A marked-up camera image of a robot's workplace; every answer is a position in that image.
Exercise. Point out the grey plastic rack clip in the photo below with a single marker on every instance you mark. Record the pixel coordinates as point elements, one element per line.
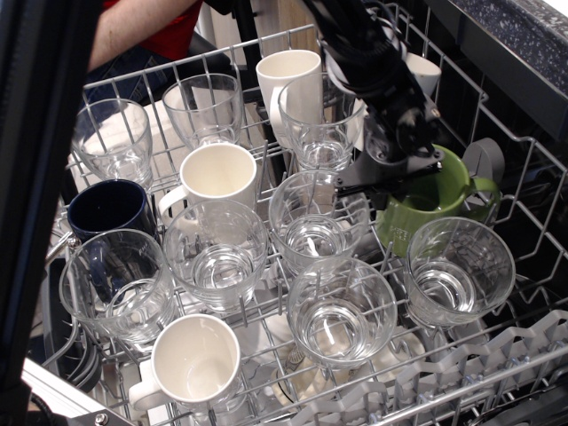
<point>483,159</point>

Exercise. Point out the grey plastic tine row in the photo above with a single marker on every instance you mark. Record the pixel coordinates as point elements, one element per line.
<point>470,375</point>

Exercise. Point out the cream mug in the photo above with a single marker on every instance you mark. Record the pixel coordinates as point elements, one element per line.
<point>220,171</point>
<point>195,362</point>

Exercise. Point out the clear glass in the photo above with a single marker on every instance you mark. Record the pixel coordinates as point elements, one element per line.
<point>118,285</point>
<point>341,312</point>
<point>113,139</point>
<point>217,250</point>
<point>205,109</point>
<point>322,123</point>
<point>456,271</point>
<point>309,221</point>

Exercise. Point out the white mug back right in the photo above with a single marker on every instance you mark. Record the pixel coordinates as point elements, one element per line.
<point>425,72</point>

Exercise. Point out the person's bare forearm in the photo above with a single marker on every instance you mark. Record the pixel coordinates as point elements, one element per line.
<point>129,23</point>

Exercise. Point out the clear glass front centre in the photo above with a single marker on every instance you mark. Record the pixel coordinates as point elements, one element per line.
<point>341,312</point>

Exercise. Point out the white mug back centre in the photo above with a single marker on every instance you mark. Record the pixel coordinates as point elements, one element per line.
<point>273,73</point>

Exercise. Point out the cream mug centre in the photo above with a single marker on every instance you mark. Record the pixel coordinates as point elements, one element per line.
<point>220,171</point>

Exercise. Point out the clear glass back centre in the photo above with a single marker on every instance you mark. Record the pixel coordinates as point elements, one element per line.
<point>322,123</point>

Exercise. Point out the clear glass back middle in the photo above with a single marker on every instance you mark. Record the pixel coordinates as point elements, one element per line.
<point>205,109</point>

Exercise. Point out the clear glass centre left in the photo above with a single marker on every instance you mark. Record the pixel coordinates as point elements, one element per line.
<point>217,250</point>

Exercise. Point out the clear glass right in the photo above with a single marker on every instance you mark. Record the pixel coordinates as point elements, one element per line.
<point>456,271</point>

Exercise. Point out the clear glass back left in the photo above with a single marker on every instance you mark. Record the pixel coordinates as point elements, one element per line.
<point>113,139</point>

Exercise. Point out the grey wire dishwasher rack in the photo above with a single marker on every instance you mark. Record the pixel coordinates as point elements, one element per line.
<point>476,103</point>

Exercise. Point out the white mug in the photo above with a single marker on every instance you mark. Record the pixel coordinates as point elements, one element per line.
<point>425,72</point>
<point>273,73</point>

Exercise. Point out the dark blue mug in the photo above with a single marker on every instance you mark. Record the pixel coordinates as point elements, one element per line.
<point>110,205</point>

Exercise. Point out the green ceramic mug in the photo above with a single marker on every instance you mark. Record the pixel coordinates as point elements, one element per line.
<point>396,225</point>

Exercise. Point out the cream mug front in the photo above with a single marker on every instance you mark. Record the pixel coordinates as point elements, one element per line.
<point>195,362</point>

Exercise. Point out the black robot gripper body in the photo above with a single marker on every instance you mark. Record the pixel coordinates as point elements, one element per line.
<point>401,129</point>

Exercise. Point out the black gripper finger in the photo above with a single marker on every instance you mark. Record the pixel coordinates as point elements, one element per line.
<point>416,186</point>
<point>379,198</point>

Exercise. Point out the clear glass front left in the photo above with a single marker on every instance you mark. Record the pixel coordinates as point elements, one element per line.
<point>118,285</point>

